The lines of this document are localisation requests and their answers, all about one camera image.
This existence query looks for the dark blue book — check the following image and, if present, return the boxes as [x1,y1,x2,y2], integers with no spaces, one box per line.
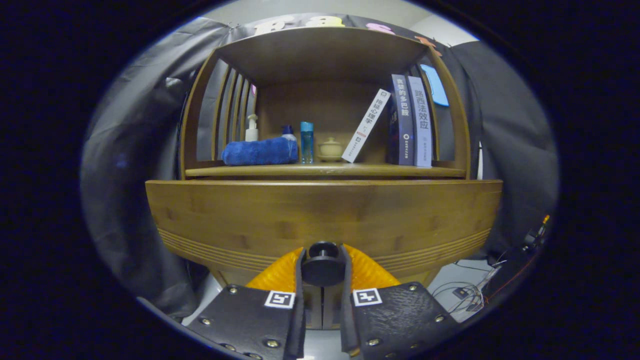
[387,74,416,166]

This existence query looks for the lavender book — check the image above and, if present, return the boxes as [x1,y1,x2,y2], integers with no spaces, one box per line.
[406,75,433,168]

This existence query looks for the floor cables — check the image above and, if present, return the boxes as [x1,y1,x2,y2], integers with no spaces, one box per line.
[432,277,498,316]

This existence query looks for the black equipment with orange part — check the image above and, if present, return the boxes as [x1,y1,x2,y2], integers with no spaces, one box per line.
[480,215,551,301]

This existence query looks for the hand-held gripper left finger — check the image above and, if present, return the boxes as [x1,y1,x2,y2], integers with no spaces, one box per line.
[187,245,307,360]

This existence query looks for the white book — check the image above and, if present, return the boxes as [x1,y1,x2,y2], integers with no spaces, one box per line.
[341,89,392,164]

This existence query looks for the wooden cabinet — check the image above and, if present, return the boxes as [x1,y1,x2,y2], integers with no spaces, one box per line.
[145,26,503,331]

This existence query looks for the wooden cabinet door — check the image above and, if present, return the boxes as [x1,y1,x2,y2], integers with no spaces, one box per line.
[305,286,325,329]
[324,286,342,329]

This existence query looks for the blue folded towel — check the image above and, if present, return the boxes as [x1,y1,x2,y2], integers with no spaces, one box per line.
[221,137,299,166]

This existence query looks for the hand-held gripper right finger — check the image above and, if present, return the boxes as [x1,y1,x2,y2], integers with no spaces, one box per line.
[340,243,461,359]

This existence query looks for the clear blue bottle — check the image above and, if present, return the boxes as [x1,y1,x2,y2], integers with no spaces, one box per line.
[300,121,315,164]

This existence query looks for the wooden countertop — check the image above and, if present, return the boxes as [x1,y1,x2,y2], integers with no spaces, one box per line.
[185,162,467,179]

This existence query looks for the wooden drawer with black knob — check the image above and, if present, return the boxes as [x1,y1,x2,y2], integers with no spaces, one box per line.
[145,179,503,288]

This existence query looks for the beige lidded teacup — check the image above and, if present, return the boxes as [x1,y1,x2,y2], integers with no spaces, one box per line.
[317,137,344,163]

